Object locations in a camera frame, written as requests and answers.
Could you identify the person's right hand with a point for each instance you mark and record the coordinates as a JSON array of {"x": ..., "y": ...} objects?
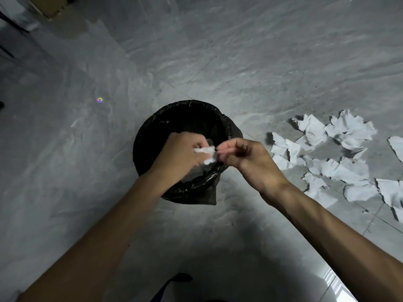
[{"x": 255, "y": 166}]

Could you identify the person's left hand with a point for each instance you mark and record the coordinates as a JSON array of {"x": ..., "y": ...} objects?
[{"x": 176, "y": 157}]

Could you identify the paper scrap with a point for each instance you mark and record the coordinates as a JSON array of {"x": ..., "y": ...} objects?
[{"x": 206, "y": 151}]

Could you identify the black-lined trash bin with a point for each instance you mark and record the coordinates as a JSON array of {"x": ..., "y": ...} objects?
[{"x": 189, "y": 119}]

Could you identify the torn white paper scraps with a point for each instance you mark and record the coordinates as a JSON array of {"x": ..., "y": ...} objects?
[{"x": 315, "y": 128}]

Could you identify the person's left forearm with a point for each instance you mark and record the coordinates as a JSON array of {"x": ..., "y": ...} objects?
[{"x": 94, "y": 248}]

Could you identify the person's right forearm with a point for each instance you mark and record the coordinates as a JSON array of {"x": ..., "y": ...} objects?
[{"x": 340, "y": 242}]

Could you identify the person's black shoe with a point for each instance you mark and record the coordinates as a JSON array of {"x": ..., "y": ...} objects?
[{"x": 182, "y": 277}]

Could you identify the person's blue shorts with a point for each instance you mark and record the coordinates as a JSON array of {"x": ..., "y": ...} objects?
[{"x": 160, "y": 295}]

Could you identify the brown cardboard box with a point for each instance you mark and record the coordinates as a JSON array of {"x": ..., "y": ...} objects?
[{"x": 47, "y": 6}]

